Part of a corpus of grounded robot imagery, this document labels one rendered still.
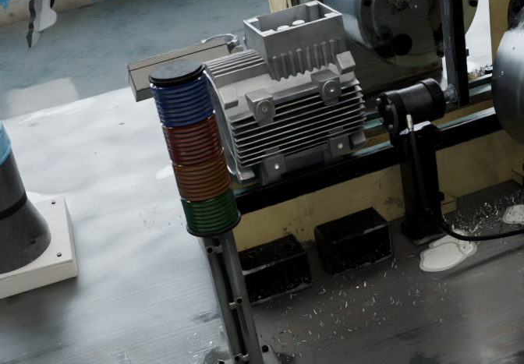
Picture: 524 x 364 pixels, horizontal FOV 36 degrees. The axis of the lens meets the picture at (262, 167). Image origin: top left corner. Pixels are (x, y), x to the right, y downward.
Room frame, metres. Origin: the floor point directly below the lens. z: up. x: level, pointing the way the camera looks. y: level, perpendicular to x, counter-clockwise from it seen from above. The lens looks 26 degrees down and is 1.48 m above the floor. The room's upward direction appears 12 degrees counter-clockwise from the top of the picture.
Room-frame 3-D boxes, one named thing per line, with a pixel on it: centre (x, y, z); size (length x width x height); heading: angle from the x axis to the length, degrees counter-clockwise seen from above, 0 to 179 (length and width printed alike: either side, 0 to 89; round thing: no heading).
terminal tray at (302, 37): (1.15, -0.09, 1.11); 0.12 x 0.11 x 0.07; 103
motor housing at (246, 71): (1.14, -0.05, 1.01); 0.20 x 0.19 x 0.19; 103
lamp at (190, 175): (0.80, 0.07, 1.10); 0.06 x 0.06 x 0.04
